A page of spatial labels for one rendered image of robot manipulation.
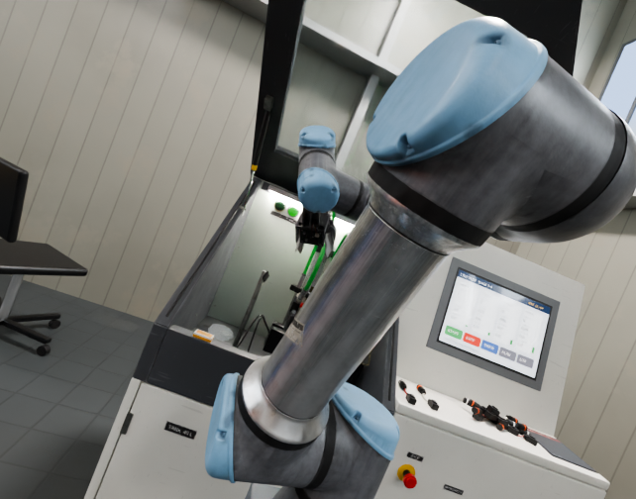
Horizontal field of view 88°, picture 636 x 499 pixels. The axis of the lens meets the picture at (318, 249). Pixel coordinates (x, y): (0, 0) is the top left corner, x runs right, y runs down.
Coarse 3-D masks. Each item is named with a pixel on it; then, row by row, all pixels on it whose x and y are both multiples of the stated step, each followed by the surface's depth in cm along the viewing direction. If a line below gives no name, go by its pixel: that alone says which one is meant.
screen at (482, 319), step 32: (448, 288) 122; (480, 288) 124; (512, 288) 126; (448, 320) 120; (480, 320) 122; (512, 320) 124; (544, 320) 126; (448, 352) 118; (480, 352) 120; (512, 352) 122; (544, 352) 124
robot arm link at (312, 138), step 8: (304, 128) 67; (312, 128) 67; (320, 128) 67; (328, 128) 67; (304, 136) 65; (312, 136) 64; (320, 136) 64; (328, 136) 65; (304, 144) 65; (312, 144) 64; (320, 144) 64; (328, 144) 65; (304, 152) 65; (328, 152) 65
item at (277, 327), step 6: (276, 324) 116; (282, 324) 119; (270, 330) 110; (276, 330) 110; (282, 330) 113; (270, 336) 110; (276, 336) 110; (282, 336) 110; (270, 342) 110; (276, 342) 110; (264, 348) 110; (270, 348) 110; (360, 366) 112; (354, 372) 112; (360, 372) 112; (348, 378) 112; (354, 378) 112; (354, 384) 113
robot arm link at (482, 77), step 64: (448, 64) 21; (512, 64) 19; (384, 128) 25; (448, 128) 20; (512, 128) 20; (576, 128) 22; (384, 192) 25; (448, 192) 23; (512, 192) 23; (576, 192) 24; (384, 256) 27; (320, 320) 31; (384, 320) 30; (256, 384) 38; (320, 384) 33; (256, 448) 36; (320, 448) 40
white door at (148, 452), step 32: (128, 416) 87; (160, 416) 88; (192, 416) 89; (128, 448) 88; (160, 448) 89; (192, 448) 89; (128, 480) 89; (160, 480) 89; (192, 480) 90; (224, 480) 90
